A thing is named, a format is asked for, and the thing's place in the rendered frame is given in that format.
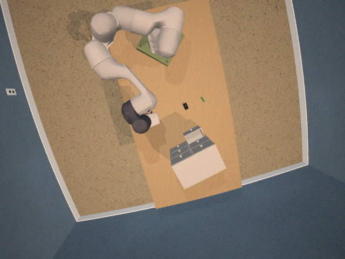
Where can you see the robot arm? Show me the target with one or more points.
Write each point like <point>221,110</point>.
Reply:
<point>104,26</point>

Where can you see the beige small chest of drawers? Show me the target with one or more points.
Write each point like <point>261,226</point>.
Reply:
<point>199,166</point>

